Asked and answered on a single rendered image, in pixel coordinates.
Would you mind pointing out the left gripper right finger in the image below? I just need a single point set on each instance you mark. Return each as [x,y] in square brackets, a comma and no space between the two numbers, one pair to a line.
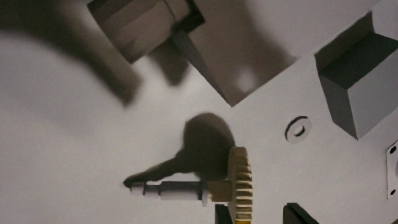
[293,213]

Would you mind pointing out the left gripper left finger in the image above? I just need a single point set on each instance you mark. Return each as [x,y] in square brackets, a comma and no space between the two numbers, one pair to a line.
[222,214]

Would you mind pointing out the grey flat washer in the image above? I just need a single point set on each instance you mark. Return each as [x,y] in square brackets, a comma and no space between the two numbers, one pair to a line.
[302,121]

